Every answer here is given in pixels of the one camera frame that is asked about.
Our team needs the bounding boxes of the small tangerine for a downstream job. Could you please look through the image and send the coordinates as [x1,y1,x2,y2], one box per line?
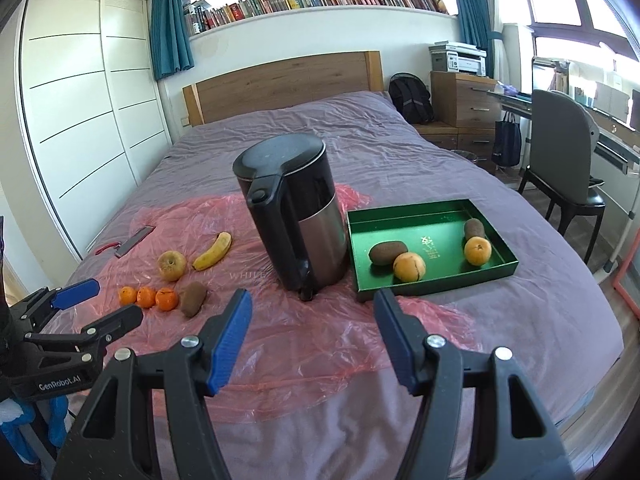
[118,286,138,307]

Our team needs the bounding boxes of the green tray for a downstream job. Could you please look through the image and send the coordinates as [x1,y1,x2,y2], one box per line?
[347,198,518,301]

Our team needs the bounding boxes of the wooden nightstand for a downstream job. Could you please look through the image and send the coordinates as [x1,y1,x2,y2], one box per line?
[413,122,458,150]

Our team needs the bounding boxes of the desk with clutter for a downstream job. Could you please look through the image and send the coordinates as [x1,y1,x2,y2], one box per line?
[487,56,639,261]

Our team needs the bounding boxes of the left teal curtain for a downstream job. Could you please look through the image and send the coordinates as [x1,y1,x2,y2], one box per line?
[150,0,194,81]

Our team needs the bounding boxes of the row of books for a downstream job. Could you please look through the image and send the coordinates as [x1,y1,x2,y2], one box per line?
[182,0,449,36]

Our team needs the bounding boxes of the orange tangerine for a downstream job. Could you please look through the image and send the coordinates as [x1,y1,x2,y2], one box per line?
[136,286,156,309]

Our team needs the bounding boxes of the black backpack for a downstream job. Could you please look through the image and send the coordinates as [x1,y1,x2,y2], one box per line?
[388,73,435,125]

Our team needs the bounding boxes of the right teal curtain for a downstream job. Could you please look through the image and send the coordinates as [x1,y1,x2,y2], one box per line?
[456,0,503,78]

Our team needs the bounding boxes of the wooden headboard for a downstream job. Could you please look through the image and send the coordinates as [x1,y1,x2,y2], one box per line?
[182,51,384,127]

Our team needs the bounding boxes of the small brown kiwi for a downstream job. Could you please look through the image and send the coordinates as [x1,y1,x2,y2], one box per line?
[464,218,486,240]

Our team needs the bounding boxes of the white sliding wardrobe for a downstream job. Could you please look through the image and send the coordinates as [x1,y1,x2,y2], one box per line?
[20,0,171,258]

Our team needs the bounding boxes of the tangerine with green stem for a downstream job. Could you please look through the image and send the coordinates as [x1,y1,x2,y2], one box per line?
[155,287,180,312]

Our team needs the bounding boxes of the red framed mirror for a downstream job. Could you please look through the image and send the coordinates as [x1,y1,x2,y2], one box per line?
[613,234,640,318]

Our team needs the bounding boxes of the wooden drawer chest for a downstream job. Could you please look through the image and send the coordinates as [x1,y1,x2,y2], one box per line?
[431,70,501,174]

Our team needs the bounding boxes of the grey desk chair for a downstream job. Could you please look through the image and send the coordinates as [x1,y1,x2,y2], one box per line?
[518,89,606,262]

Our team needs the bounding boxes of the dark blue tote bag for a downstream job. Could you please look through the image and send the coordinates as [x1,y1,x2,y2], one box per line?
[491,112,522,168]

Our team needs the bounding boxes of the left blue white gloved hand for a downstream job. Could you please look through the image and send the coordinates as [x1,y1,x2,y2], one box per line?
[0,396,68,466]

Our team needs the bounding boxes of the yellow-orange round fruit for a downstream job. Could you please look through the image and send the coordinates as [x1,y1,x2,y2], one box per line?
[393,252,426,283]

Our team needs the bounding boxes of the white printer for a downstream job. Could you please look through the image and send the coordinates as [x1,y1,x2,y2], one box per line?
[428,41,487,77]

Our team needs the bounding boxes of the grey purple bed sheet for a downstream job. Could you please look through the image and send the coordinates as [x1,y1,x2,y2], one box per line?
[44,90,626,480]

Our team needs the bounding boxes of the pink plastic sheet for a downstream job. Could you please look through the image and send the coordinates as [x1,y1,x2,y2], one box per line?
[46,182,482,424]

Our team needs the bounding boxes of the striped yellow pepino melon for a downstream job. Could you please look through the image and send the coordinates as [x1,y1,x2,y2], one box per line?
[463,236,492,266]

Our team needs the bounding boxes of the yellow-green apple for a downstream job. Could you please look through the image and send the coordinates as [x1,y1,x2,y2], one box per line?
[157,250,188,283]

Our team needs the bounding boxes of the yellow banana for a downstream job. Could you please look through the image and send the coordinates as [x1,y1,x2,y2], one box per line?
[192,232,232,272]

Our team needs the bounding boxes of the smartphone with red case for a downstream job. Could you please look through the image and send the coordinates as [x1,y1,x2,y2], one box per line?
[114,226,154,258]

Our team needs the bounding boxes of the teal curtain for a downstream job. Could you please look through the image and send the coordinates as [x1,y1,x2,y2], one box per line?
[456,0,503,78]
[150,0,194,81]

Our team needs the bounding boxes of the large brown kiwi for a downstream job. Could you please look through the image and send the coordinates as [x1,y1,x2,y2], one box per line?
[179,282,208,318]

